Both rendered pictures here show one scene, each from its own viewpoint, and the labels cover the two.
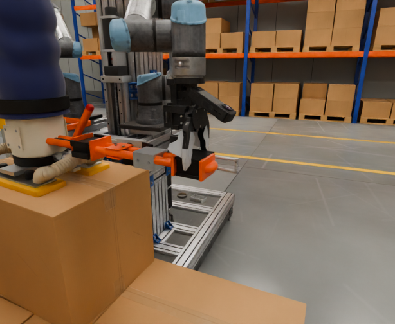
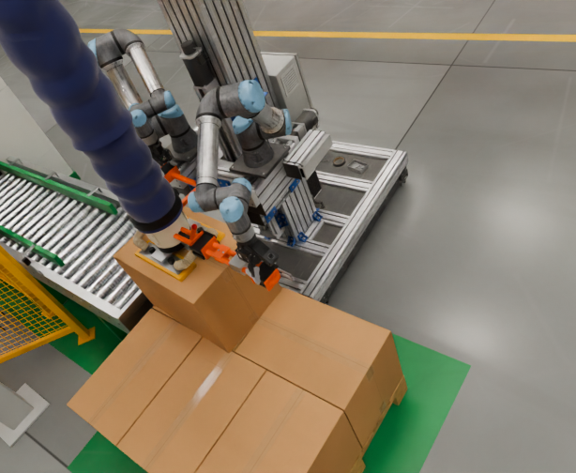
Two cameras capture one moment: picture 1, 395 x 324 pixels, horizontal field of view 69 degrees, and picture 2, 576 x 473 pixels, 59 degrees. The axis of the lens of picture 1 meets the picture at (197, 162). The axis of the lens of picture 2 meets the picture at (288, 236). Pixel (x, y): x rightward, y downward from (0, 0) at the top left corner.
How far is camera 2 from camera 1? 141 cm
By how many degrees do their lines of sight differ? 35
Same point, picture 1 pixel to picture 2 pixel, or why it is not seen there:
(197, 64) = (245, 236)
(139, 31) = (207, 205)
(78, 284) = (221, 328)
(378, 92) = not seen: outside the picture
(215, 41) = not seen: outside the picture
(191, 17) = (231, 219)
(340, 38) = not seen: outside the picture
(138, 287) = (268, 315)
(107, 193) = (223, 272)
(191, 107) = (250, 255)
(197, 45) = (240, 229)
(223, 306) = (326, 332)
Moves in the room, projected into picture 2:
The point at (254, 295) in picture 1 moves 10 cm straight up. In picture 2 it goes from (353, 323) to (348, 310)
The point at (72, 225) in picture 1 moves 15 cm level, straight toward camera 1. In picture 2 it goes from (206, 301) to (211, 330)
